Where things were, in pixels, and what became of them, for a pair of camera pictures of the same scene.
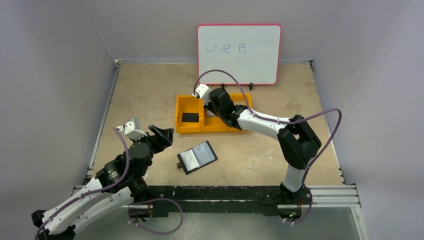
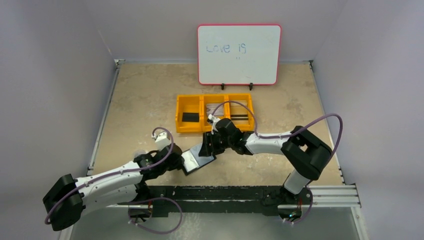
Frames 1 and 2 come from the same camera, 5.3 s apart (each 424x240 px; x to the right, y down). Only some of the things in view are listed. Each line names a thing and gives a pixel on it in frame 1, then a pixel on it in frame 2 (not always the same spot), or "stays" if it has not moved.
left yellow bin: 188,103 stays
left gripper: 160,142 -> 179,162
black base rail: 224,200 stays
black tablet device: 196,157 stays
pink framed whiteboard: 251,53 stays
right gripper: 209,105 -> 208,144
